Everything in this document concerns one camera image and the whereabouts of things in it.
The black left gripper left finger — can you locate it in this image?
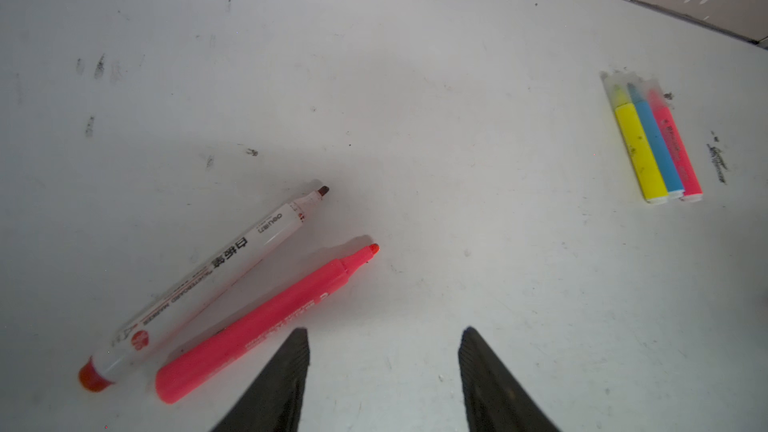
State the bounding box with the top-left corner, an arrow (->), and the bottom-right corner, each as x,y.
213,328 -> 310,432

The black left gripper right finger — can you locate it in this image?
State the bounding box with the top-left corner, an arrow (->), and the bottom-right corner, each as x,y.
458,327 -> 559,432

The pink highlighter pen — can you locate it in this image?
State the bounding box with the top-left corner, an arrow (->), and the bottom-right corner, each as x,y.
155,244 -> 380,404

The white marker pen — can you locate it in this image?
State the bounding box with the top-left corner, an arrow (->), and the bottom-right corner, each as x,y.
78,186 -> 329,392

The pink-red highlighter pen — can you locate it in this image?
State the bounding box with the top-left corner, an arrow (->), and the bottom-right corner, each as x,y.
643,79 -> 703,202

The yellow highlighter pen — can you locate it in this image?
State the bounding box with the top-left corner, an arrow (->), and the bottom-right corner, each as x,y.
600,72 -> 668,205

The blue highlighter pen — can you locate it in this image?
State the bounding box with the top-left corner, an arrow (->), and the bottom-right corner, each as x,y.
627,73 -> 684,199

